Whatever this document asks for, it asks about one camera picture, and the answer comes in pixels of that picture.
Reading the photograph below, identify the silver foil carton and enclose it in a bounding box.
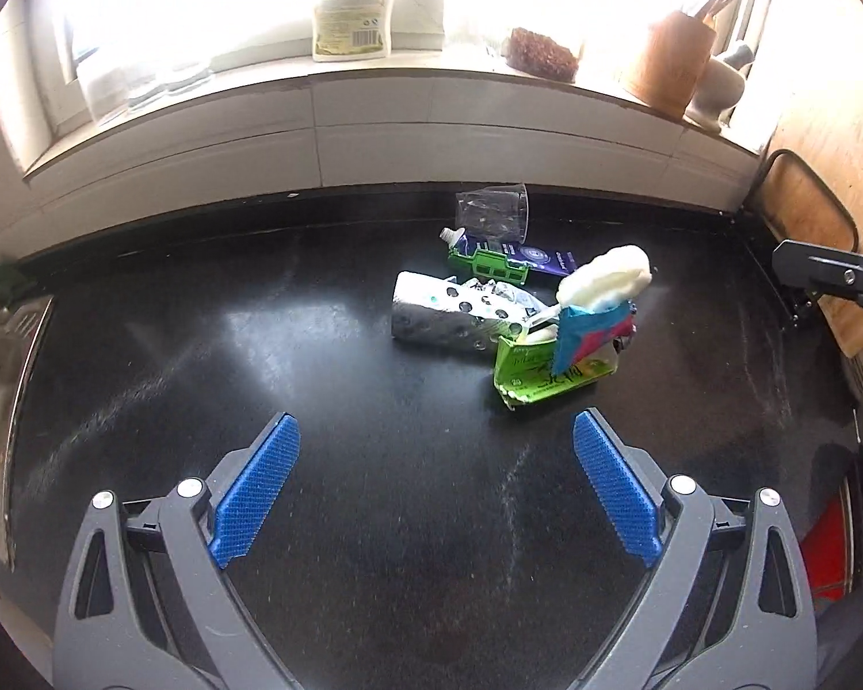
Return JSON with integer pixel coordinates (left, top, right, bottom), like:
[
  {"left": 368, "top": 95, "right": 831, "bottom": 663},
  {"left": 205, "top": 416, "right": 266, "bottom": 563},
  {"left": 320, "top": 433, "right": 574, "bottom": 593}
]
[{"left": 390, "top": 271, "right": 548, "bottom": 353}]

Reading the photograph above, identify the blue and red wrapper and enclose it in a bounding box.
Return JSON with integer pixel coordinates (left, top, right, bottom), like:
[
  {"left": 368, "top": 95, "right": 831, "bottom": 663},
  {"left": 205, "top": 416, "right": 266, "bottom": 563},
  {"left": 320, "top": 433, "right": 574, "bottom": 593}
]
[{"left": 552, "top": 300, "right": 637, "bottom": 375}]

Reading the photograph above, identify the green plastic clip piece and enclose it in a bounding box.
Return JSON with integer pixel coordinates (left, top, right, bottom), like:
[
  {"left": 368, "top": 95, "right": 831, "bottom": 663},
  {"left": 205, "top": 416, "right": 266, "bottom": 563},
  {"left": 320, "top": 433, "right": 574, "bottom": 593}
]
[{"left": 446, "top": 243, "right": 532, "bottom": 286}]

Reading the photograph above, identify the wooden board with dark rim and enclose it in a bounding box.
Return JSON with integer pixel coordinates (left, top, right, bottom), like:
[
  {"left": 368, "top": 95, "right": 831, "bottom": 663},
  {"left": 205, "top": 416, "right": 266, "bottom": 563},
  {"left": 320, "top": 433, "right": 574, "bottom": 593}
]
[{"left": 749, "top": 148, "right": 861, "bottom": 317}]

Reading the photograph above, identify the green crushed carton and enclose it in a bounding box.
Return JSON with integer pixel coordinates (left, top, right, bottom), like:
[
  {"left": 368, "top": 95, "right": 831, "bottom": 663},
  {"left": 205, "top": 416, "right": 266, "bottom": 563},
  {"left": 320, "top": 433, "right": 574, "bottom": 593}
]
[{"left": 494, "top": 327, "right": 620, "bottom": 408}]

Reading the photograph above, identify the brown scrubber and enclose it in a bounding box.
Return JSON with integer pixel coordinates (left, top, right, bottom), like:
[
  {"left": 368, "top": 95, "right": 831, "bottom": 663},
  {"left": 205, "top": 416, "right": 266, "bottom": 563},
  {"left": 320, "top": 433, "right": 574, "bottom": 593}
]
[{"left": 502, "top": 27, "right": 580, "bottom": 82}]

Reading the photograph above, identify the red container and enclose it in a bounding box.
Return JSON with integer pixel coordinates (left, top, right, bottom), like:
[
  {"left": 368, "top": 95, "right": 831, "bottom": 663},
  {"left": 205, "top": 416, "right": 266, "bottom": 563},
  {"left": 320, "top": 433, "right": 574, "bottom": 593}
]
[{"left": 798, "top": 503, "right": 854, "bottom": 602}]

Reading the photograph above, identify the white labelled bag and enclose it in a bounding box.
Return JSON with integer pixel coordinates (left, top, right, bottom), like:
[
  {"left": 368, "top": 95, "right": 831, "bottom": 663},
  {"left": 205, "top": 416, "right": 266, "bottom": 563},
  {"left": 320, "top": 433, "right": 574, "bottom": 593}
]
[{"left": 312, "top": 0, "right": 391, "bottom": 62}]

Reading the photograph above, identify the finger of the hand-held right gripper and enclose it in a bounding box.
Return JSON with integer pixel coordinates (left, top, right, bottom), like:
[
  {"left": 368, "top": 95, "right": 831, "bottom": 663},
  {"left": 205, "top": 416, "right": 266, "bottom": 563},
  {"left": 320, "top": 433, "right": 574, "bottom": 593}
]
[{"left": 772, "top": 239, "right": 863, "bottom": 313}]

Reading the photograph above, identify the clear plastic cup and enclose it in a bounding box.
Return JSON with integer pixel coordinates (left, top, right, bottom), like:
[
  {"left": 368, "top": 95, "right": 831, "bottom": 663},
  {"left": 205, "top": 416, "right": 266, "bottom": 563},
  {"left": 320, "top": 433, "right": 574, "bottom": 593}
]
[{"left": 455, "top": 185, "right": 532, "bottom": 246}]

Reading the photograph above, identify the wooden utensil holder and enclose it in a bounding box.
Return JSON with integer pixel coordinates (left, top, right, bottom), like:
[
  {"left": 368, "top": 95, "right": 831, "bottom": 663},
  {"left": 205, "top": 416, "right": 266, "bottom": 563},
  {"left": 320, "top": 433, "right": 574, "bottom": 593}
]
[{"left": 622, "top": 9, "right": 720, "bottom": 120}]

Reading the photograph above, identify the steel sink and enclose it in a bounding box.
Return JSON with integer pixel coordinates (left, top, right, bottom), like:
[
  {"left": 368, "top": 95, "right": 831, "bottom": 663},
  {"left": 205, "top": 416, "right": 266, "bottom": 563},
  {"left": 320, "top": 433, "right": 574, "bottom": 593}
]
[{"left": 0, "top": 287, "right": 55, "bottom": 569}]

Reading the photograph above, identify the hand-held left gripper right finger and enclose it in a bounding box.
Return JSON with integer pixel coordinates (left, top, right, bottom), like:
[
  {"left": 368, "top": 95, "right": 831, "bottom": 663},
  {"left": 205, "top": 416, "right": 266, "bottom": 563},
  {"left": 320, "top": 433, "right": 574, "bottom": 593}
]
[{"left": 572, "top": 408, "right": 819, "bottom": 690}]

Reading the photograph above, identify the purple tube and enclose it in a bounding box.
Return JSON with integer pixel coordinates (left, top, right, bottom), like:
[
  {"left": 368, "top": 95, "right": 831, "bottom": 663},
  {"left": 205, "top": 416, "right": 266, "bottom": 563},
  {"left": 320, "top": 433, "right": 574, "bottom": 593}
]
[{"left": 440, "top": 226, "right": 591, "bottom": 279}]

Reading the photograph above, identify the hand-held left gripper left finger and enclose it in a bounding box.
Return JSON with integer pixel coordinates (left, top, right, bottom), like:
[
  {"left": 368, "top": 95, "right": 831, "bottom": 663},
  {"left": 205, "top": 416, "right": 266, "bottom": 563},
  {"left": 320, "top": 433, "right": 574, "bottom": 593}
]
[{"left": 54, "top": 411, "right": 303, "bottom": 690}]

